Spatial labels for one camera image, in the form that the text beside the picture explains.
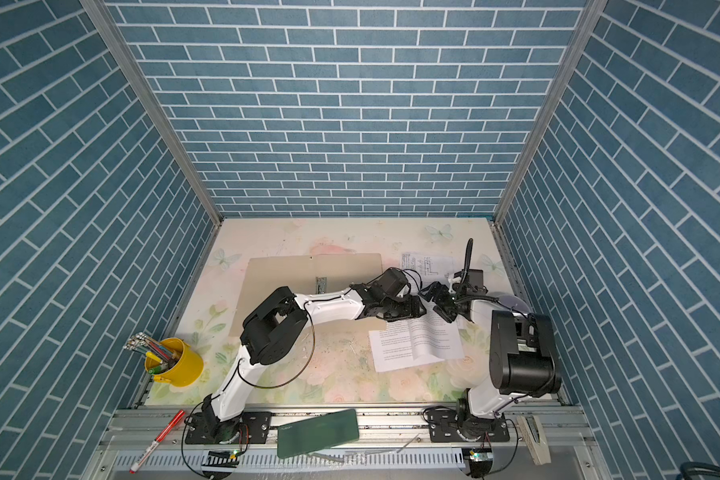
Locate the green phone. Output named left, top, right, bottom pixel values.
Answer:
left=277, top=409, right=360, bottom=459

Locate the metal folder clip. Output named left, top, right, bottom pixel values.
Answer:
left=316, top=277, right=327, bottom=294

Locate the red white marker pen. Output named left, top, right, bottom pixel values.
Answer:
left=129, top=410, right=186, bottom=474

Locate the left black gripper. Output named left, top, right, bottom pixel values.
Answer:
left=379, top=292, right=429, bottom=321

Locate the coloured pencils bundle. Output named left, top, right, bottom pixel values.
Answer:
left=124, top=332, right=179, bottom=375

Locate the yellow pencil cup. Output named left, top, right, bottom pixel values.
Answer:
left=144, top=338, right=204, bottom=388

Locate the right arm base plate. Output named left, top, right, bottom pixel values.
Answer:
left=421, top=406, right=510, bottom=443

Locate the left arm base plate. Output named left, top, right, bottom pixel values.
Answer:
left=184, top=411, right=272, bottom=446

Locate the beige paper folder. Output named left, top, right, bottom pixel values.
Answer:
left=229, top=253, right=382, bottom=339

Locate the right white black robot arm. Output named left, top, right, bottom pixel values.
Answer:
left=419, top=269, right=562, bottom=423

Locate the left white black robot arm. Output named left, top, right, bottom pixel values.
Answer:
left=201, top=268, right=426, bottom=427

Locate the printed text sheet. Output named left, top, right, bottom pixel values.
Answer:
left=369, top=312, right=464, bottom=373

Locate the technical drawing sheet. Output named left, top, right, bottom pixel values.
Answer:
left=400, top=252, right=459, bottom=285

